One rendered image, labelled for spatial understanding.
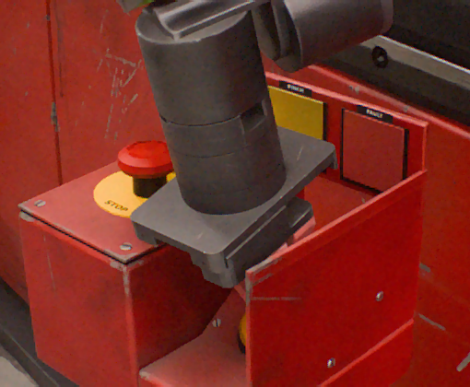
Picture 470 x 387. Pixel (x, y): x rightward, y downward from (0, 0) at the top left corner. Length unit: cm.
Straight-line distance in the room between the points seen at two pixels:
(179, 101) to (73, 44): 80
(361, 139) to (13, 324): 133
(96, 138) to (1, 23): 29
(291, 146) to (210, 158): 7
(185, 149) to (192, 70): 5
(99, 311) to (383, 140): 20
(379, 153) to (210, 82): 17
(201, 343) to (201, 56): 22
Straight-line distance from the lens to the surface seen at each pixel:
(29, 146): 154
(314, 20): 54
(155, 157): 67
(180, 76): 52
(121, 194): 69
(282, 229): 58
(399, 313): 69
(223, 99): 53
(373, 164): 67
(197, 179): 56
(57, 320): 71
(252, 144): 55
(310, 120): 70
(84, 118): 135
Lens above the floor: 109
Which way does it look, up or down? 26 degrees down
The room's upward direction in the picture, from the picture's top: 1 degrees counter-clockwise
